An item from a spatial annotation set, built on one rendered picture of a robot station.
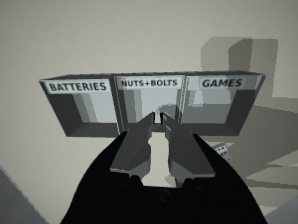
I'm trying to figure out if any white domino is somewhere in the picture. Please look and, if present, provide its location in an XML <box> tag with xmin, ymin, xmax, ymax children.
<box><xmin>212</xmin><ymin>143</ymin><xmax>232</xmax><ymax>162</ymax></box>

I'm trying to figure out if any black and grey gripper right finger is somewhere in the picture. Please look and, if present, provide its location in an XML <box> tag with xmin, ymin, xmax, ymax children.
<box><xmin>160</xmin><ymin>112</ymin><xmax>268</xmax><ymax>224</ymax></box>

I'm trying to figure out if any grey rack of labelled bins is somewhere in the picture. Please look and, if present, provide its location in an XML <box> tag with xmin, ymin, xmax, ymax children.
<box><xmin>37</xmin><ymin>71</ymin><xmax>268</xmax><ymax>138</ymax></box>

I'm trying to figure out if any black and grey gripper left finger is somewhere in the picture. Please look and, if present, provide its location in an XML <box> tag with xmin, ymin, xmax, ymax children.
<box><xmin>60</xmin><ymin>112</ymin><xmax>155</xmax><ymax>224</ymax></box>

